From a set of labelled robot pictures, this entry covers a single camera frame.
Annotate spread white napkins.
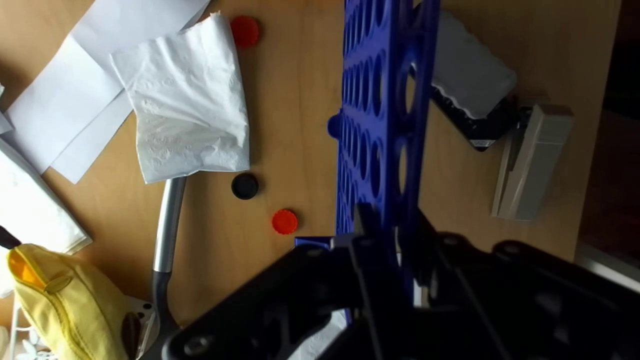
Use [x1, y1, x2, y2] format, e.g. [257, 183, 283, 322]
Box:
[0, 137, 93, 258]

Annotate black spatula with metal handle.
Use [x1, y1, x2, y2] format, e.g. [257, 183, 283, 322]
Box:
[135, 177, 189, 360]

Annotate black rectangular case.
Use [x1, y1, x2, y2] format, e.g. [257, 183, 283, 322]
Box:
[428, 13, 521, 153]

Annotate black game disc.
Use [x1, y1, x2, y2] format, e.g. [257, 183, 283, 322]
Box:
[230, 171, 261, 203]

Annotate red game disc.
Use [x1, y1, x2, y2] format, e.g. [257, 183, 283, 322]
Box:
[270, 206, 301, 239]
[227, 15, 264, 53]

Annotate yellow cloth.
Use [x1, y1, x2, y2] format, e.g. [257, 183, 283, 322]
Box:
[5, 242, 135, 360]

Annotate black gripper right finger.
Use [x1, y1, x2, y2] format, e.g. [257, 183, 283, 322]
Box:
[408, 208, 640, 360]

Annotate white paper sheet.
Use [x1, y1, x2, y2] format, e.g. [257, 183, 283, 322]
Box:
[2, 0, 214, 186]

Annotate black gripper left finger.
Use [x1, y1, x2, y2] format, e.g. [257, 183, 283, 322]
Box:
[162, 203, 409, 360]

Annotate white crumpled cloth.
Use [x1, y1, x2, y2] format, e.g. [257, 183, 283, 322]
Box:
[108, 11, 253, 189]

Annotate blue gameboard with holes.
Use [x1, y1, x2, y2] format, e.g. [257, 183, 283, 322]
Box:
[292, 0, 441, 316]

